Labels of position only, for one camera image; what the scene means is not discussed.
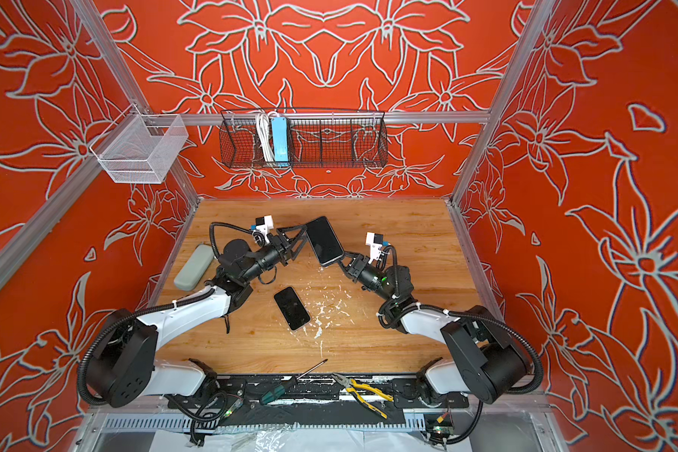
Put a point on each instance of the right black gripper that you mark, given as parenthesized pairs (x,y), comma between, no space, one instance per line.
(356,266)

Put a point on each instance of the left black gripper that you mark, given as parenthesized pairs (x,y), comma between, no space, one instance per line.
(282,248)

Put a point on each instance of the black phone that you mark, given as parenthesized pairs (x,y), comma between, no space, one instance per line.
(324,241)
(292,308)

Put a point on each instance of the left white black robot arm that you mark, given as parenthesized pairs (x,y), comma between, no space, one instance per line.
(120,364)

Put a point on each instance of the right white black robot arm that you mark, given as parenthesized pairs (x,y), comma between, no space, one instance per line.
(488,358)

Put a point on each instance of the grey-green glasses case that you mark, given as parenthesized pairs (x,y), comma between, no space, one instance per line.
(193,270)

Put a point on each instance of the light blue box in basket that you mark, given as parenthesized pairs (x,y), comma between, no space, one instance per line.
(280,135)

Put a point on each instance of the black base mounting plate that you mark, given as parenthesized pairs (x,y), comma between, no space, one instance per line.
(404,388)

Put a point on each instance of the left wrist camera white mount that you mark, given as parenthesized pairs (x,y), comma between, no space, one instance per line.
(263,226)

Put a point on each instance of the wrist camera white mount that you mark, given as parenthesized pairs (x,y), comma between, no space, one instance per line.
(263,226)
(376,245)

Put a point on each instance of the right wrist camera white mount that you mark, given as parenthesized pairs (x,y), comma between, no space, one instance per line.
(376,245)

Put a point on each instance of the black wire wall basket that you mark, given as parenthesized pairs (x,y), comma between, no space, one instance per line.
(318,138)

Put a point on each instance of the green handled screwdriver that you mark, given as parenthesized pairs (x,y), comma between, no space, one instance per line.
(279,390)

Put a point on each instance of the white mesh wall basket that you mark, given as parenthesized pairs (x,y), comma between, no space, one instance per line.
(134,152)

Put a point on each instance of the circuit board with wires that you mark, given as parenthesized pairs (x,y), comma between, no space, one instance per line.
(440,429)

